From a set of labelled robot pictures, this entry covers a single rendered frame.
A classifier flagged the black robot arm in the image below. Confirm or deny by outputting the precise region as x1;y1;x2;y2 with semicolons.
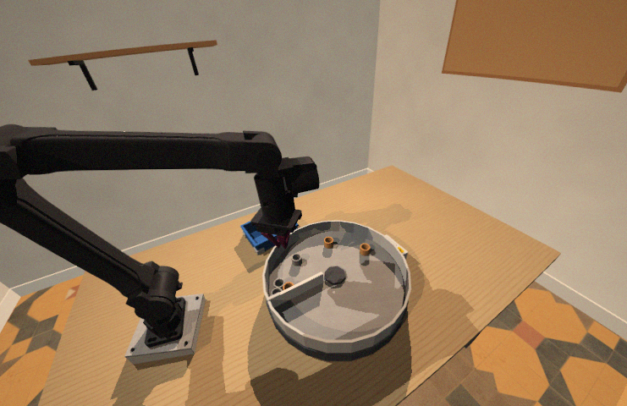
0;124;319;348

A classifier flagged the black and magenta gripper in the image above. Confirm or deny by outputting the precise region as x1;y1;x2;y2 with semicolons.
250;194;302;249

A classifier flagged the blue crate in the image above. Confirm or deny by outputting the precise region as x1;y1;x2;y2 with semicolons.
240;221;275;255

